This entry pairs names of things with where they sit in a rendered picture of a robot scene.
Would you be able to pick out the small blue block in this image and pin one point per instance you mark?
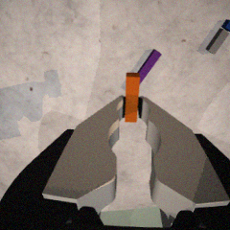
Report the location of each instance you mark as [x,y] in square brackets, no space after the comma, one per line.
[226,25]

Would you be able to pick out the purple rod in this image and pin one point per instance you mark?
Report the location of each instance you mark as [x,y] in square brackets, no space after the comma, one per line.
[148,64]

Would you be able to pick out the grey rectangular block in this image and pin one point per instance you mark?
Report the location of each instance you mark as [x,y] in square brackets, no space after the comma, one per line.
[217,40]

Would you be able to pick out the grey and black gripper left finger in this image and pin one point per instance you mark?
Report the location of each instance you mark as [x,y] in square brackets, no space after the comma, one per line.
[78,169]

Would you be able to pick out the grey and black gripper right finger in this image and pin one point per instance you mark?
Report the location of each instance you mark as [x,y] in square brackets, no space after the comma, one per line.
[187,172]

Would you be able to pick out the orange rod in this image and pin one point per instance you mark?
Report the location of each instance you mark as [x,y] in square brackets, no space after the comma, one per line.
[132,95]

